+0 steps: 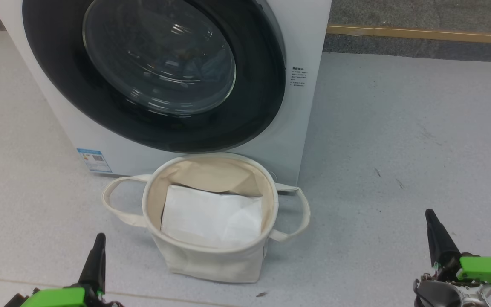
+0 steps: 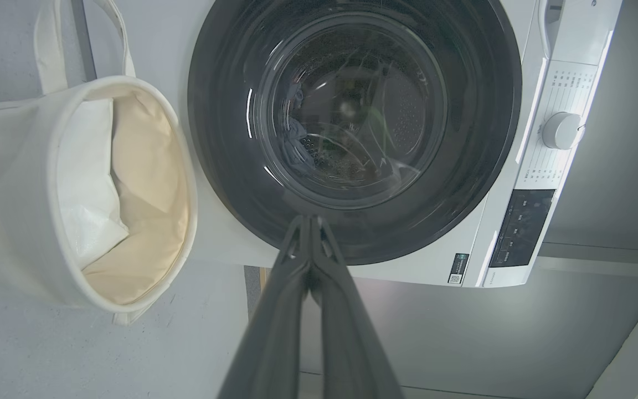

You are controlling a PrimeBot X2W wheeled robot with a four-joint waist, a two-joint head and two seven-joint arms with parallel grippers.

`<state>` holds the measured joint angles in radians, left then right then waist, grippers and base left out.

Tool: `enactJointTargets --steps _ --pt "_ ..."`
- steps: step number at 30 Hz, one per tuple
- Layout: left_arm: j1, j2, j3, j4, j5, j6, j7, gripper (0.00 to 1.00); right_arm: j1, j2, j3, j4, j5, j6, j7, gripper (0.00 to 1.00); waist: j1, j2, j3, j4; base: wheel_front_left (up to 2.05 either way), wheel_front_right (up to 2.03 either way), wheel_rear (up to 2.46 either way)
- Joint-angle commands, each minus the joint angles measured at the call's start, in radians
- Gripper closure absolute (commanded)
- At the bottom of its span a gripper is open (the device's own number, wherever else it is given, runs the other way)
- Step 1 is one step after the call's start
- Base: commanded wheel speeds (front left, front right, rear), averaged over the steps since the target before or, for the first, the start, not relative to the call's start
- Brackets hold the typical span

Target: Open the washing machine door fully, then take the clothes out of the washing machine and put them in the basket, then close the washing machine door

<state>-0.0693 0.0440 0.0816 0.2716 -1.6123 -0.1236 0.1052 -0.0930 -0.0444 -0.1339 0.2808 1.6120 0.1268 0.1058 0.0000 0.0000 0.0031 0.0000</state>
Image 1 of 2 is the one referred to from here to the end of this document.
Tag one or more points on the blue cartoon print garment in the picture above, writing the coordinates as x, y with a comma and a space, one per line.
207, 68

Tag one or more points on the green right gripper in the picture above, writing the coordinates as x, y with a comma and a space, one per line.
488, 270

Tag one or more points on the cream canvas laundry basket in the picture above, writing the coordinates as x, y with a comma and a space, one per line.
211, 264

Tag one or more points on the white folded pad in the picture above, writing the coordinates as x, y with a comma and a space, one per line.
211, 217

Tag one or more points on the printed warning text sticker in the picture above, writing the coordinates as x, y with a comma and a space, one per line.
298, 76

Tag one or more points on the blue energy label sticker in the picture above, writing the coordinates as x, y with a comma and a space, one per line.
95, 160

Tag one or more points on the white front-load washing machine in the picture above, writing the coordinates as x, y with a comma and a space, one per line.
305, 128

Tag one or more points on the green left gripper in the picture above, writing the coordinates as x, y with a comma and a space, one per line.
58, 297

